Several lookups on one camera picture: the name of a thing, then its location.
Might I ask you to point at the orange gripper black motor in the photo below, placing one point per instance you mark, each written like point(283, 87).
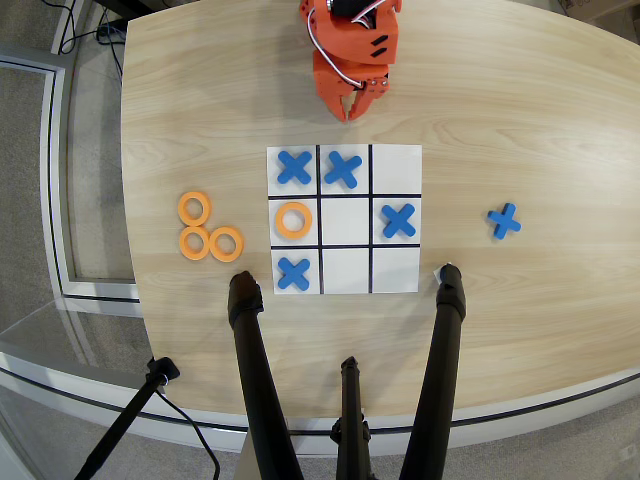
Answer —
point(334, 81)

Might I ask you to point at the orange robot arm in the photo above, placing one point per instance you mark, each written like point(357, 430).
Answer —
point(350, 40)

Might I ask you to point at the cardboard box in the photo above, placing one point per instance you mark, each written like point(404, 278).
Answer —
point(600, 7)

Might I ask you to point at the blue foam cross piece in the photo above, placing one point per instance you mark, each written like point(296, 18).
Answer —
point(295, 167)
point(505, 221)
point(294, 273)
point(343, 170)
point(399, 220)

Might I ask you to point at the white tic-tac-toe board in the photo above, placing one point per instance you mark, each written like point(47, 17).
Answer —
point(396, 170)

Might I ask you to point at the white tape piece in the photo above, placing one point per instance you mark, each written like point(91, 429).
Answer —
point(436, 274)

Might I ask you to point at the black furniture base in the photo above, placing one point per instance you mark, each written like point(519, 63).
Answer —
point(125, 6)

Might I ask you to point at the short black tripod leg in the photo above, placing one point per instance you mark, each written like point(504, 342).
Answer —
point(351, 400)

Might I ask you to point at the thin black stand leg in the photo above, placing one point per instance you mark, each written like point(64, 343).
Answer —
point(125, 420)

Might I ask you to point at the white metal floor frame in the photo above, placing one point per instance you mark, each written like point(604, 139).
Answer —
point(50, 150)

